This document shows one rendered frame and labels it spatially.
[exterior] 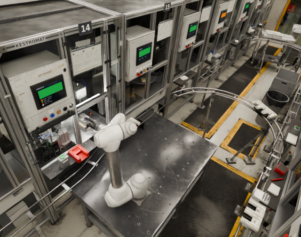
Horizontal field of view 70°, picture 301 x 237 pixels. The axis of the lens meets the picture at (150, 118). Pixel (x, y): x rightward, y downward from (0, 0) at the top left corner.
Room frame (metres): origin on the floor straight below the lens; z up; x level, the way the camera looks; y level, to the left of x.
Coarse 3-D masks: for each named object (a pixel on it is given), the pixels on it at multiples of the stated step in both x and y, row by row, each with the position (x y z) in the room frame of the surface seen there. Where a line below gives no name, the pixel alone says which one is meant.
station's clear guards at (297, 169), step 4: (300, 160) 1.41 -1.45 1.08; (300, 164) 1.34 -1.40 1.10; (296, 168) 1.35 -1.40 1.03; (300, 168) 1.27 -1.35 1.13; (292, 172) 1.37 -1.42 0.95; (296, 172) 1.28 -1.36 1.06; (300, 172) 1.21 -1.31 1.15; (292, 176) 1.29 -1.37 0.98; (296, 176) 1.21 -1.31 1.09; (300, 176) 1.14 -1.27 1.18; (292, 180) 1.23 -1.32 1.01; (296, 180) 1.15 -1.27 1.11; (288, 184) 1.23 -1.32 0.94; (292, 184) 1.16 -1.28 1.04; (288, 188) 1.16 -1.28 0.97
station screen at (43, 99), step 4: (56, 80) 1.35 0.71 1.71; (60, 80) 1.37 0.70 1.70; (48, 84) 1.29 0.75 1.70; (52, 84) 1.31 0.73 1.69; (40, 88) 1.24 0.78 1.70; (44, 88) 1.26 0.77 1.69; (36, 92) 1.21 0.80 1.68; (56, 92) 1.33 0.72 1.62; (60, 92) 1.35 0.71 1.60; (64, 92) 1.38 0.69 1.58; (48, 96) 1.27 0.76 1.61; (52, 96) 1.30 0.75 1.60; (56, 96) 1.32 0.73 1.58; (60, 96) 1.35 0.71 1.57; (40, 100) 1.22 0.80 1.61; (44, 100) 1.24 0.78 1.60; (48, 100) 1.27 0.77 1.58; (52, 100) 1.29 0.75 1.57; (40, 104) 1.21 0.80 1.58; (44, 104) 1.23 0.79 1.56
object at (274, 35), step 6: (264, 30) 6.28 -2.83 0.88; (264, 36) 5.81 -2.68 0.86; (270, 36) 5.80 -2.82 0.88; (276, 36) 5.75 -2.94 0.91; (282, 36) 5.81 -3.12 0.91; (288, 36) 5.95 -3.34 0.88; (288, 42) 6.07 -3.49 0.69; (294, 42) 5.62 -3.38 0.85; (252, 54) 6.27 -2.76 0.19; (258, 54) 6.13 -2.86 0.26; (288, 54) 5.62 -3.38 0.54; (264, 60) 5.74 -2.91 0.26; (270, 60) 5.78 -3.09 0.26; (282, 66) 5.62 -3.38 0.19
